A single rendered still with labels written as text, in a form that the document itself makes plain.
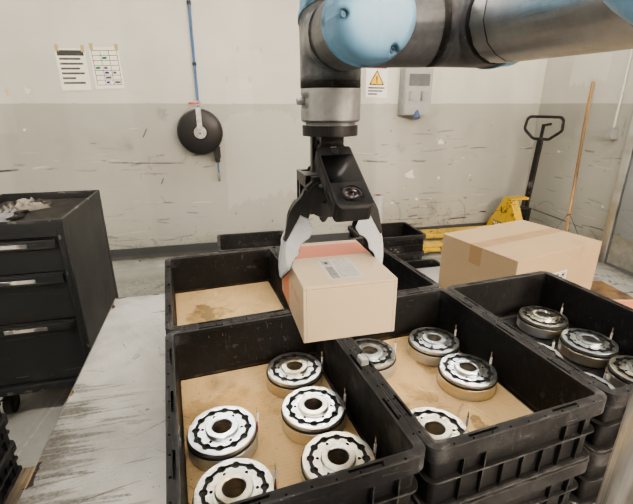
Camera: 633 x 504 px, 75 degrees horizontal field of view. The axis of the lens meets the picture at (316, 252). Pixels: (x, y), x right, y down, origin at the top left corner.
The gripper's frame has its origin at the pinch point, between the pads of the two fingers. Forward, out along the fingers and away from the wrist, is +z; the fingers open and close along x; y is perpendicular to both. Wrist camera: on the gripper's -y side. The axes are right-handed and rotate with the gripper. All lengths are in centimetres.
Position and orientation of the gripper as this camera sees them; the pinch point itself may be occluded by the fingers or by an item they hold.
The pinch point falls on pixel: (333, 275)
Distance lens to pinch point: 57.8
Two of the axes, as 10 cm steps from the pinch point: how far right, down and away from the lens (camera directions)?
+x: -9.7, 0.8, -2.3
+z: 0.0, 9.4, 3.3
